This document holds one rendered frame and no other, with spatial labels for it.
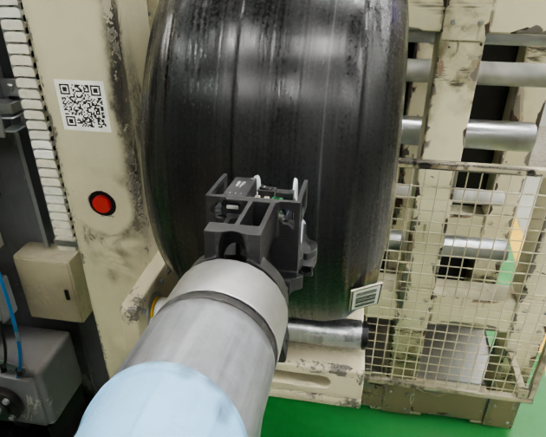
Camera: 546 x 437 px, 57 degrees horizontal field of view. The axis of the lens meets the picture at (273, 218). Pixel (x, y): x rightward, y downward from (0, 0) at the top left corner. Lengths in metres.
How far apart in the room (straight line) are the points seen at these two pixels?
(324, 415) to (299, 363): 1.06
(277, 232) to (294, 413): 1.51
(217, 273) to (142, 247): 0.58
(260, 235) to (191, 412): 0.13
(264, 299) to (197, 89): 0.30
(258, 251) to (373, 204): 0.25
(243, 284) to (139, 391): 0.09
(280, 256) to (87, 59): 0.47
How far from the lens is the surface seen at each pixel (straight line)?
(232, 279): 0.29
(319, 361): 0.81
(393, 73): 0.55
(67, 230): 0.93
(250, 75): 0.52
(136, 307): 0.80
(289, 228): 0.37
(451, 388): 1.58
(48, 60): 0.80
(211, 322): 0.25
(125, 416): 0.21
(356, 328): 0.78
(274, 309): 0.29
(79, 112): 0.80
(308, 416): 1.85
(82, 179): 0.84
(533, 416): 2.05
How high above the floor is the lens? 1.44
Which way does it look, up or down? 30 degrees down
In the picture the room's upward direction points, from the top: straight up
